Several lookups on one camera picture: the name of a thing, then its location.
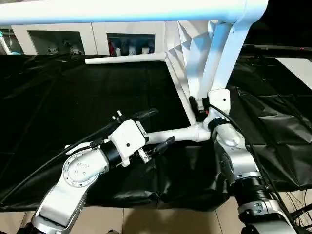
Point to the white and turquoise rack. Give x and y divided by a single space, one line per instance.
7 44

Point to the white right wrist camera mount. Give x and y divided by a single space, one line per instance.
219 100

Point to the white glass-door cabinet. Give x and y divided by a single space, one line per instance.
97 36

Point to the white flat board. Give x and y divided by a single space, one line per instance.
296 70

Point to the black tripod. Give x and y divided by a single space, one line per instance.
302 214

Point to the black work surface mat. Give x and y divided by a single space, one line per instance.
73 97

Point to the white plastic table top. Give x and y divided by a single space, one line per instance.
219 61

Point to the black metal bar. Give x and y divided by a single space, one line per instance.
275 47

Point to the white plastic table leg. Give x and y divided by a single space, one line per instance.
97 12
122 59
170 135

